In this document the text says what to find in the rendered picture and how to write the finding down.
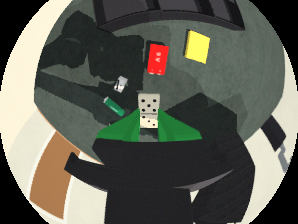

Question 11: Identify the white domino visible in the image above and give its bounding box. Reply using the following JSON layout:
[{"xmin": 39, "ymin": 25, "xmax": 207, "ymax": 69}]
[{"xmin": 138, "ymin": 94, "xmax": 160, "ymax": 128}]

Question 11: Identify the red 9v battery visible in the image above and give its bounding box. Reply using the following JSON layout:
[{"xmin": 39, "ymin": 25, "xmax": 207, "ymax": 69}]
[{"xmin": 147, "ymin": 44, "xmax": 169, "ymax": 75}]

